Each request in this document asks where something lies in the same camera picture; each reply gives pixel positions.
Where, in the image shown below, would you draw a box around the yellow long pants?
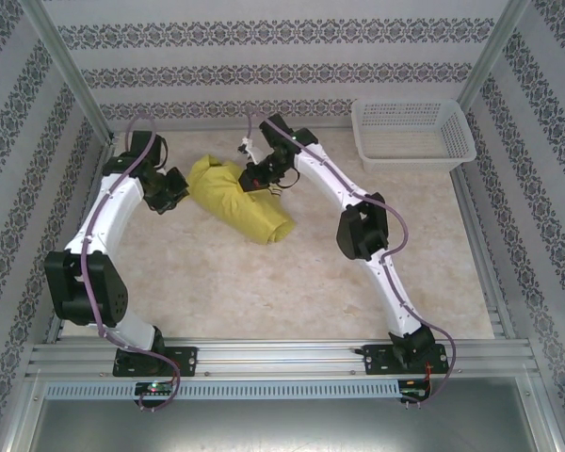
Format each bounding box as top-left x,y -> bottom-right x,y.
186,154 -> 297,246

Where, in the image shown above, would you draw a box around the small green circuit board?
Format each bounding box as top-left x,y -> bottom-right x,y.
134,380 -> 176,396
400,379 -> 430,402

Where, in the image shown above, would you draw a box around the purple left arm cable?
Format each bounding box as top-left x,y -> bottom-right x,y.
81,114 -> 183,409

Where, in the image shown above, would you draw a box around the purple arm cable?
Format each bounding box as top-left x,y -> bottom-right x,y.
245,107 -> 456,407
81,114 -> 183,409

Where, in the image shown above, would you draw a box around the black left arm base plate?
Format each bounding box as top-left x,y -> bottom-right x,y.
112,346 -> 200,377

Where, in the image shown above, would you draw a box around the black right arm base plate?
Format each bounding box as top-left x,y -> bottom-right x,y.
361,343 -> 446,376

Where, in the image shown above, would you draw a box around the white cable connector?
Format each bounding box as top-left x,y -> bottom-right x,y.
237,136 -> 262,164

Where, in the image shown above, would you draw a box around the white plastic perforated basket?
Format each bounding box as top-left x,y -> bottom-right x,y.
350,99 -> 476,173

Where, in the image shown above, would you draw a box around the aluminium mounting rail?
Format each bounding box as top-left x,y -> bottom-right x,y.
25,338 -> 532,379

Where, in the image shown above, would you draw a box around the aluminium frame post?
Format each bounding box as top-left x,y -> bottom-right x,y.
455,0 -> 534,110
21,0 -> 115,145

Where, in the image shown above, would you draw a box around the grey metal panel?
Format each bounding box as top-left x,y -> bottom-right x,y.
25,397 -> 559,452

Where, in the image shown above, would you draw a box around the grey slotted cable duct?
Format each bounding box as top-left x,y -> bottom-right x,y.
44,379 -> 402,401

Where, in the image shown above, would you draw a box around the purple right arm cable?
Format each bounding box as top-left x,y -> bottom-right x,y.
245,107 -> 456,407

